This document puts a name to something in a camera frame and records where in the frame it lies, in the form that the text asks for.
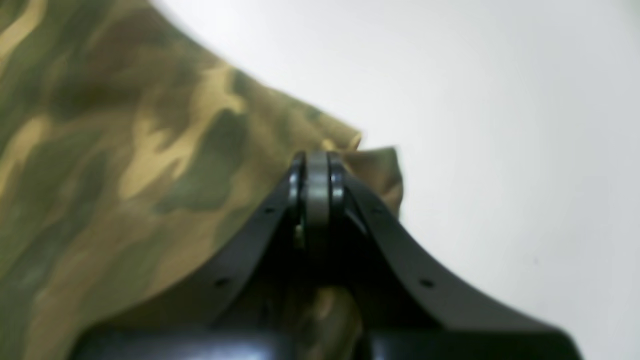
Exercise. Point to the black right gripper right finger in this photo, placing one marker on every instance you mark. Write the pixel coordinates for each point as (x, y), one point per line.
(412, 307)

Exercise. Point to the camouflage T-shirt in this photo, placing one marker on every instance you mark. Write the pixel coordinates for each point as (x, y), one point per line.
(129, 155)

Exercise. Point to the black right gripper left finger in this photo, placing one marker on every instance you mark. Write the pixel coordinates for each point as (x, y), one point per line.
(227, 309)

